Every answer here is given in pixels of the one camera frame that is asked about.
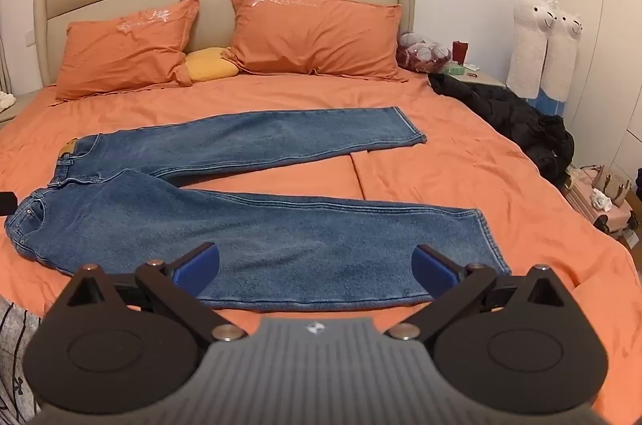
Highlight white wardrobe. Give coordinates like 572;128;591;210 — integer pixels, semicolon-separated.
556;0;642;205

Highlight black jacket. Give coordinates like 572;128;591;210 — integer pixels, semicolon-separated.
427;73;577;186

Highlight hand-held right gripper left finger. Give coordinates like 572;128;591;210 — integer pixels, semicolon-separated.
66;241;246;344

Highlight bed with orange sheet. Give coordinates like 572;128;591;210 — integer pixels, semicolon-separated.
0;65;642;412

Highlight white alpaca plush toy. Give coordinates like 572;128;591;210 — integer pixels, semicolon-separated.
505;0;561;100
538;8;585;116

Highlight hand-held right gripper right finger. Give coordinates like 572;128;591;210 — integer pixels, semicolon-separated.
385;244;569;342

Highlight patterned handbag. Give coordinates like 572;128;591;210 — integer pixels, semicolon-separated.
597;166;633;208

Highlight orange embroidered pillow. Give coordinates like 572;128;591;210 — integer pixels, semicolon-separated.
228;0;411;83
49;0;201;103

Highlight red and grey plush bundle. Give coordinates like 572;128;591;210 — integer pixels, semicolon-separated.
396;31;453;74

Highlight blue denim pants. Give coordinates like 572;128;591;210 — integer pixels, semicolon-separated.
4;105;512;312

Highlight pink suitcase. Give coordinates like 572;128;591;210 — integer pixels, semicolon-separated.
561;165;639;236

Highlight small white plush toy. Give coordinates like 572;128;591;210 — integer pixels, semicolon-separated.
590;188;614;212

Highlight beige nightstand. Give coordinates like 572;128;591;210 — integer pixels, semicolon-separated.
0;89;37;126
426;65;506;93

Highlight grey printed cloth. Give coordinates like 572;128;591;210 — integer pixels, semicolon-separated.
0;299;45;425

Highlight yellow pillow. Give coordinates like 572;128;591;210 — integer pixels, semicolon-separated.
182;47;240;84

